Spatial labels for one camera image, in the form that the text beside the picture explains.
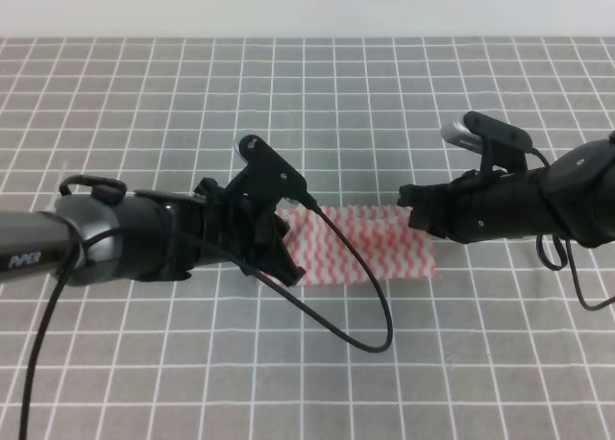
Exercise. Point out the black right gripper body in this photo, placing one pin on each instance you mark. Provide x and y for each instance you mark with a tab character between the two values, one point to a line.
476	207

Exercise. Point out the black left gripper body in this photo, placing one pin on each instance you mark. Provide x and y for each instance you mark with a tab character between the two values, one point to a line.
241	220

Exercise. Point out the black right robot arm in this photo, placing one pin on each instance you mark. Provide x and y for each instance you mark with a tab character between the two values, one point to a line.
571	198

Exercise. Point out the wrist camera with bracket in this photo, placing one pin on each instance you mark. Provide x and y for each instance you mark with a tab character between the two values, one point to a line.
499	144
267	177

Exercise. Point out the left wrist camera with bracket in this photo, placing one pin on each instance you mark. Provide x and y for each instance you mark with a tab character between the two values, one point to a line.
267	177

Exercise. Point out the grey checked tablecloth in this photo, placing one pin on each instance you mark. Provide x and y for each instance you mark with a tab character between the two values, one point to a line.
493	346

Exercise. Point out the pink white wavy striped towel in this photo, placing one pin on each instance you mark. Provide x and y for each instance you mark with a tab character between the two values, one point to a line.
380	234

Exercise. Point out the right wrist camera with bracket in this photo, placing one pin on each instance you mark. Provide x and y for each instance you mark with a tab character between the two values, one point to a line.
499	144

